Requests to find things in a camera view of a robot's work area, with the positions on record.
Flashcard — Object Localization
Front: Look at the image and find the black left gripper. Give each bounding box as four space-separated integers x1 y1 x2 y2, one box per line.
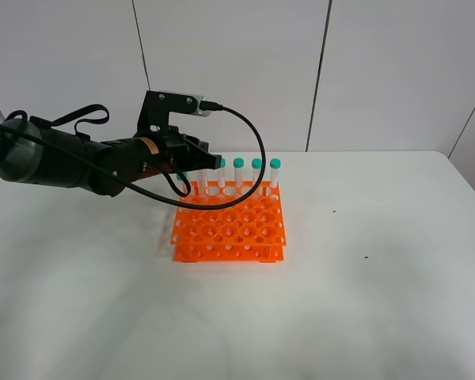
133 127 222 178

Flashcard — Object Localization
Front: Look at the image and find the teal capped test tube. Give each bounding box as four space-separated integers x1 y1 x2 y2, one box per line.
217 158 226 189
177 172 192 200
197 169 208 199
233 158 245 188
269 158 281 188
252 158 262 199

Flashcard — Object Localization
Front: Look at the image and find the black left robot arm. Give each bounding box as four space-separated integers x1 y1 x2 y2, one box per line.
0 118 222 197

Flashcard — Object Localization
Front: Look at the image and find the orange test tube rack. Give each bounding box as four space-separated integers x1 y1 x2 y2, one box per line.
170 180 287 263

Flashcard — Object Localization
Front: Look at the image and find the black left camera cable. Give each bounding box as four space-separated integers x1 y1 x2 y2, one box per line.
0 101 267 210

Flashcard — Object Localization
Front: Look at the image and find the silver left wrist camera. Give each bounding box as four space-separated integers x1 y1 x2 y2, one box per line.
135 91 211 136

